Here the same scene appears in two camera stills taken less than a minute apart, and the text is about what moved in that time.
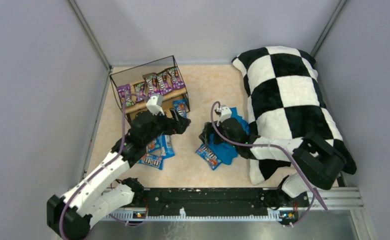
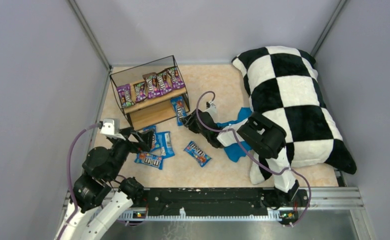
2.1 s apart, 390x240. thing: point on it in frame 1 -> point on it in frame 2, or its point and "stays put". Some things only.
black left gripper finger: (180, 123) -> (146, 138)
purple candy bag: (164, 85) stays put
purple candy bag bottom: (139, 89) stays put
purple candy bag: (176, 80) stays put
